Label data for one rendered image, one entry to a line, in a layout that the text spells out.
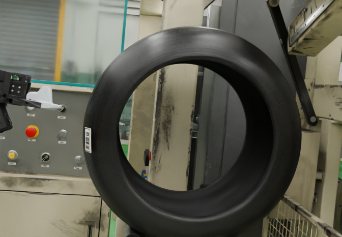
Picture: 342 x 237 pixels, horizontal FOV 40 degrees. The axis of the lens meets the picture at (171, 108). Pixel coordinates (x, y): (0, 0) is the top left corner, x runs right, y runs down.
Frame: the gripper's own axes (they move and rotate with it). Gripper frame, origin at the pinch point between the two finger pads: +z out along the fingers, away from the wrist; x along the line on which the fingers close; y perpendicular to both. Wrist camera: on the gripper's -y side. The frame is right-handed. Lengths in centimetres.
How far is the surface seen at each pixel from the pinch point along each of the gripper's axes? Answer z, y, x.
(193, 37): 30.7, 25.2, -11.1
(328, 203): 90, -15, 21
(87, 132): 10.0, -3.3, -10.7
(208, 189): 48, -17, 16
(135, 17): 8, 152, 922
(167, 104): 31.6, 6.4, 27.0
